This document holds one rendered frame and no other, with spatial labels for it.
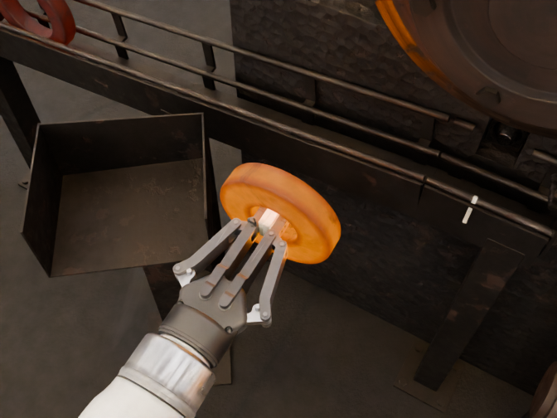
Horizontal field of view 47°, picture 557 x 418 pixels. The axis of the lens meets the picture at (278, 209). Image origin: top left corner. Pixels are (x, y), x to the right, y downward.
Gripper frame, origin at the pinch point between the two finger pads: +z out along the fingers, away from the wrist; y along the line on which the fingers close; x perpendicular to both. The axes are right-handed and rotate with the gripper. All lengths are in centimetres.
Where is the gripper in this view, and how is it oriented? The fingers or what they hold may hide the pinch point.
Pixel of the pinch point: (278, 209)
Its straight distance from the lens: 77.1
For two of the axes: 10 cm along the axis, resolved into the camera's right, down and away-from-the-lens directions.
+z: 4.9, -7.5, 4.4
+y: 8.7, 4.1, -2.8
